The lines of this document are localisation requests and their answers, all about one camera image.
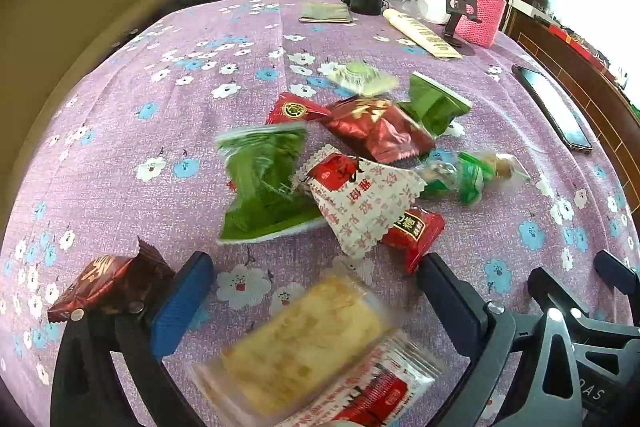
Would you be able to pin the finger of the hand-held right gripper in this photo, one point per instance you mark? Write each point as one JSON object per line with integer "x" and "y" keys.
{"x": 555, "y": 289}
{"x": 617, "y": 269}

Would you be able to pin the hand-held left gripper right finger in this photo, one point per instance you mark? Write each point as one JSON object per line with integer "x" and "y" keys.
{"x": 450, "y": 302}

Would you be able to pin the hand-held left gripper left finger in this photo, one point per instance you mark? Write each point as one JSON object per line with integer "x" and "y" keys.
{"x": 180, "y": 307}

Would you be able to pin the small red black-label packet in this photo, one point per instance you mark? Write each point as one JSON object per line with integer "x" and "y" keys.
{"x": 415, "y": 234}

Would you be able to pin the brown foil snack packet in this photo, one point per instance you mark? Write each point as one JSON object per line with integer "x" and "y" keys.
{"x": 107, "y": 279}

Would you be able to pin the white red patterned snack packet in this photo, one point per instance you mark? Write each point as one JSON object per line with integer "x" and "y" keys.
{"x": 385, "y": 387}
{"x": 365, "y": 197}

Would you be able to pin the yellow cake clear packet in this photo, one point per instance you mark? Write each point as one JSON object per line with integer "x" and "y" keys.
{"x": 300, "y": 347}

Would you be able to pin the large green snack packet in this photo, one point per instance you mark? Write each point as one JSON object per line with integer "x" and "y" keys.
{"x": 265, "y": 187}

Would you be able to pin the dark red foil snack packet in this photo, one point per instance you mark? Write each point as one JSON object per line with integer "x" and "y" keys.
{"x": 380, "y": 127}

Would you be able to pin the red packet gold emblem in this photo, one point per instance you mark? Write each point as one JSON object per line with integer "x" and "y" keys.
{"x": 295, "y": 109}

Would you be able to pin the green clear candy packet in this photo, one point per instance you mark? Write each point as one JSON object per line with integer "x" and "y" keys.
{"x": 470, "y": 179}

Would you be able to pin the purple floral tablecloth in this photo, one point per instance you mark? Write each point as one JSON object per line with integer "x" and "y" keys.
{"x": 150, "y": 147}

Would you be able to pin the black smartphone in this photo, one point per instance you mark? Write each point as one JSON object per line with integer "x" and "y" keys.
{"x": 552, "y": 107}

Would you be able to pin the small green snack packet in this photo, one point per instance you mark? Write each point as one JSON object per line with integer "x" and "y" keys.
{"x": 435, "y": 104}

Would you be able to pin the wooden cabinet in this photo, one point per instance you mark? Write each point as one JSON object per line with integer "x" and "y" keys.
{"x": 585, "y": 72}

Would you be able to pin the pale green pastry packet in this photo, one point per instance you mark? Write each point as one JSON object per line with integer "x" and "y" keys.
{"x": 362, "y": 77}

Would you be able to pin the cream coloured tube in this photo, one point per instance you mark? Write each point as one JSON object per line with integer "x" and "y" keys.
{"x": 422, "y": 36}

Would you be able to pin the white cup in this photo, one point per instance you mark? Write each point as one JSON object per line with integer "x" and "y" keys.
{"x": 434, "y": 2}

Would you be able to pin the olive booklet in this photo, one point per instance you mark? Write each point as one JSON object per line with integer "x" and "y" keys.
{"x": 326, "y": 13}

